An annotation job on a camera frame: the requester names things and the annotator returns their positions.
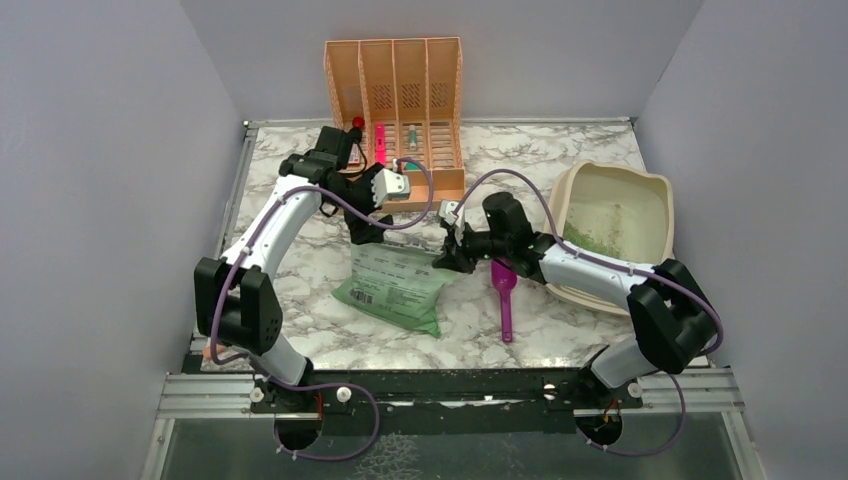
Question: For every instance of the orange plastic file organizer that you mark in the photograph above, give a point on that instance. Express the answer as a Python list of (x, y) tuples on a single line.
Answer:
[(400, 82)]

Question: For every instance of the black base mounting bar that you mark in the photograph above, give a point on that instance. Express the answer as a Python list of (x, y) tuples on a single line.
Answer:
[(360, 403)]

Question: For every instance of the purple litter scoop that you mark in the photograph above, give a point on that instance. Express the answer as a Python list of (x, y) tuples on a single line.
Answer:
[(504, 281)]

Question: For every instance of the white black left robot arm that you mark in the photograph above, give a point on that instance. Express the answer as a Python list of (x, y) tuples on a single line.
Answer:
[(236, 304)]

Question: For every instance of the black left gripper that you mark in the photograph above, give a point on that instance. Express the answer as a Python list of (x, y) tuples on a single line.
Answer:
[(361, 230)]

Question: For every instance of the green litter bag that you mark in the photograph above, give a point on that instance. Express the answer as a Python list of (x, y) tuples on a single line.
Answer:
[(397, 285)]

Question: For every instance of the green white glue stick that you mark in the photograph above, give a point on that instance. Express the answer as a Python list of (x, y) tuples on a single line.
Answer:
[(412, 137)]

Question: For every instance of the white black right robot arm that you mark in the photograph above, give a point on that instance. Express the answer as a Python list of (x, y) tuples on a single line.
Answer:
[(671, 318)]

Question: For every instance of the beige litter box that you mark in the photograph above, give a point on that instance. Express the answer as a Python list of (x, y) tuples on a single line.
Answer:
[(616, 211)]

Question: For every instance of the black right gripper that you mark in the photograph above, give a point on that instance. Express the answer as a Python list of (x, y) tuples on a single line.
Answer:
[(455, 255)]

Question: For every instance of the red and black stamp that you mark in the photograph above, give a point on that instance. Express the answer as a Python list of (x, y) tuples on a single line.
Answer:
[(358, 122)]

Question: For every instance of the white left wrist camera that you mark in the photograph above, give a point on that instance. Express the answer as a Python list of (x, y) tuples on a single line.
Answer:
[(387, 185)]

